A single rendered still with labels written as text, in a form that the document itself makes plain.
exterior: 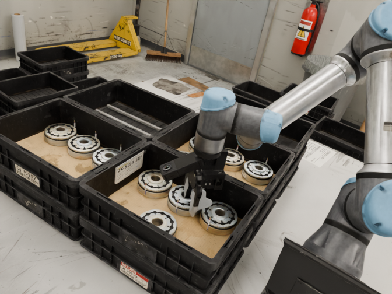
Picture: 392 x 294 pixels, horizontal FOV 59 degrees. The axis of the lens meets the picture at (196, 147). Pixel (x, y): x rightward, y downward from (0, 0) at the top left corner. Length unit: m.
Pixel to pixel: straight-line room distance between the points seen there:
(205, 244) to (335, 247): 0.32
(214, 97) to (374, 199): 0.40
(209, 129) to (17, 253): 0.62
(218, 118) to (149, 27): 4.44
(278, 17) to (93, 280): 3.54
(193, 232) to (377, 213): 0.44
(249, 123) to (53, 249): 0.64
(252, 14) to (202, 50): 0.82
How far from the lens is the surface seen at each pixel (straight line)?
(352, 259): 0.93
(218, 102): 0.78
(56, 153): 1.20
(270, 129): 0.79
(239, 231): 0.84
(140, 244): 0.86
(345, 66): 1.02
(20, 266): 1.05
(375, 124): 0.87
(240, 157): 1.23
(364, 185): 0.84
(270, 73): 4.19
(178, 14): 4.83
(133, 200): 1.01
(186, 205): 0.97
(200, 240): 0.93
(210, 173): 0.89
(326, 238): 0.94
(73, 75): 2.72
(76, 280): 1.00
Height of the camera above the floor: 1.50
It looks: 31 degrees down
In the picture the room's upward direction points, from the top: 11 degrees clockwise
